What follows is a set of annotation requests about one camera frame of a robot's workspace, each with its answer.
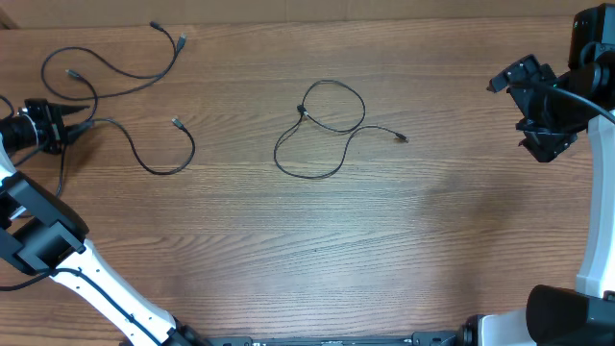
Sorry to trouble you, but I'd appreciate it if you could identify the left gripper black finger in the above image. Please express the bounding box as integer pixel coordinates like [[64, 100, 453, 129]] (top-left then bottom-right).
[[48, 103, 88, 115], [62, 121, 94, 145]]

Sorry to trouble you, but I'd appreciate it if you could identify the black USB cable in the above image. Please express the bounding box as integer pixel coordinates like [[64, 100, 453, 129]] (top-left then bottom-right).
[[64, 68, 197, 177], [273, 79, 409, 181], [40, 20, 188, 102]]

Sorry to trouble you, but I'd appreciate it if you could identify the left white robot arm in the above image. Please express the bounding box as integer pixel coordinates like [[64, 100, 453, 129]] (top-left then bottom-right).
[[1, 99, 205, 345]]

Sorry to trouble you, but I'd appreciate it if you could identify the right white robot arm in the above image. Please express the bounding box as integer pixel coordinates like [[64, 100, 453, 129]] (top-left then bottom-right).
[[456, 3, 614, 346]]

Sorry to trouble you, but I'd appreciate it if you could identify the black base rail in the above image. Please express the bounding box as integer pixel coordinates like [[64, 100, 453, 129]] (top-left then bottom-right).
[[162, 331, 458, 346]]

